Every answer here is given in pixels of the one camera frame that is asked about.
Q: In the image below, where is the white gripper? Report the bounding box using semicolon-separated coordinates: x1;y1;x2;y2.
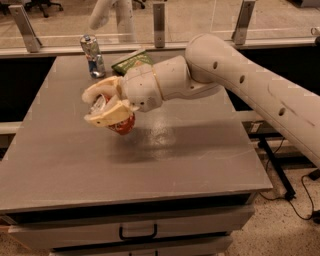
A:
82;64;163;127

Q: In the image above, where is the red coke can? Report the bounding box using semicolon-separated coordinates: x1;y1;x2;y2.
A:
89;94;135;135

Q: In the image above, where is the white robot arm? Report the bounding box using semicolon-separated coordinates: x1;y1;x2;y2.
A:
82;34;320;167

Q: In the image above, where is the green chip bag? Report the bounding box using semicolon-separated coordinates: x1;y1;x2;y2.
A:
111;49;153;75

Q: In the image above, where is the clear plastic water bottle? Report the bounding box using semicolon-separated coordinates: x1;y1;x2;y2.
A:
80;34;106;78

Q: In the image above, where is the black office chair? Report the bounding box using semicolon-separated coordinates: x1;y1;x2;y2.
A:
24;0;64;18

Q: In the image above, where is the grey top drawer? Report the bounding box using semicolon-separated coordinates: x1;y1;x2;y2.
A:
9;205;254;249

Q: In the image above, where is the grey drawer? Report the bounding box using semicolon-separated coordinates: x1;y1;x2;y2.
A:
9;205;254;249
49;236;232;256

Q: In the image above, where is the grey lower drawer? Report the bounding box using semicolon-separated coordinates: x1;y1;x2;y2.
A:
49;236;232;256

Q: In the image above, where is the left metal rail bracket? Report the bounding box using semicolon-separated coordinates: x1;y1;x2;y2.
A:
9;5;42;53

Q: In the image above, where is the metal rail bracket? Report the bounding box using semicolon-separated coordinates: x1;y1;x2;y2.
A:
153;3;165;48
9;5;42;53
232;0;256;45

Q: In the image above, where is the middle metal rail bracket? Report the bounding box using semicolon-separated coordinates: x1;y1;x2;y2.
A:
153;3;165;48

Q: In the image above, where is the black drawer handle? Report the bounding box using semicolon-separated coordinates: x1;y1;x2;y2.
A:
118;224;158;241

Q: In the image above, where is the right metal rail bracket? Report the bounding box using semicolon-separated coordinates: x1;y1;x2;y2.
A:
232;0;256;45

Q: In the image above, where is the black table leg frame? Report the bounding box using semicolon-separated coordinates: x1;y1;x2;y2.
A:
258;137;296;202

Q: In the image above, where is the black floor cable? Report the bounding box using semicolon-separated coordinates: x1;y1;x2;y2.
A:
259;174;316;222

